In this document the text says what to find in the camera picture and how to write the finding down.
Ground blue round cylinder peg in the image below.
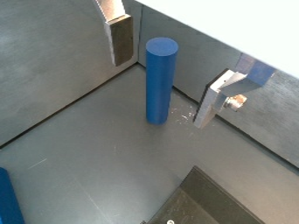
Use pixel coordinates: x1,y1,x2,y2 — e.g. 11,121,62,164
146,37,179,125

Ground blue peg board base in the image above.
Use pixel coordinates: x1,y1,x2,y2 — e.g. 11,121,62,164
0,167,24,224

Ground black curved holder stand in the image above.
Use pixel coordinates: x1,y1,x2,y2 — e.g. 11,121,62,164
140,166,266,224

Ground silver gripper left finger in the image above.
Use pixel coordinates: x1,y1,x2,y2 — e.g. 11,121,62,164
94,0,134,67

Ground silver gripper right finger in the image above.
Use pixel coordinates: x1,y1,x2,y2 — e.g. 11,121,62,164
194,53,276,129

